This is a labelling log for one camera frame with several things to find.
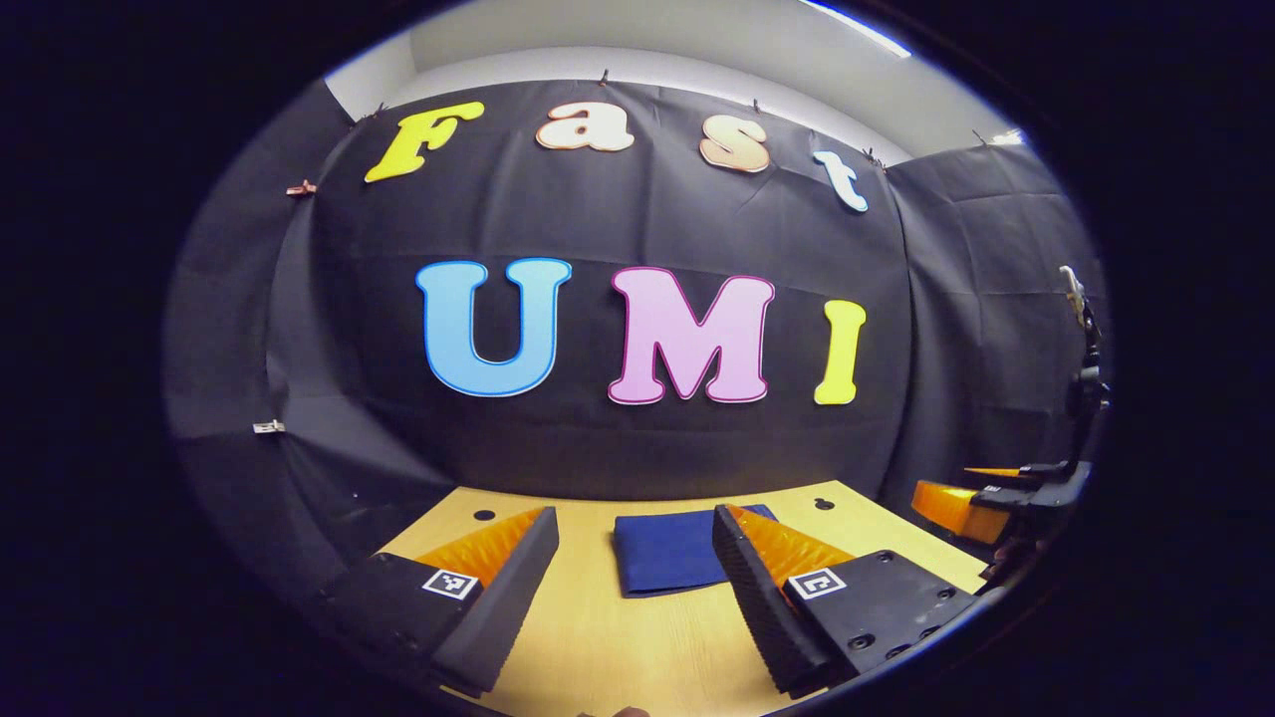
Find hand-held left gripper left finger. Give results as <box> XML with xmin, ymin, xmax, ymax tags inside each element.
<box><xmin>324</xmin><ymin>506</ymin><xmax>561</xmax><ymax>698</ymax></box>

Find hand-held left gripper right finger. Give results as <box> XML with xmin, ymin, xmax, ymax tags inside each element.
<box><xmin>711</xmin><ymin>503</ymin><xmax>982</xmax><ymax>698</ymax></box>

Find blue jeans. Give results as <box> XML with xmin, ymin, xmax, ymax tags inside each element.
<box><xmin>613</xmin><ymin>504</ymin><xmax>778</xmax><ymax>598</ymax></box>

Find black backdrop cloth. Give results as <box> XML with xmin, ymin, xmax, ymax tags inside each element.
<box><xmin>164</xmin><ymin>80</ymin><xmax>1107</xmax><ymax>598</ymax></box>

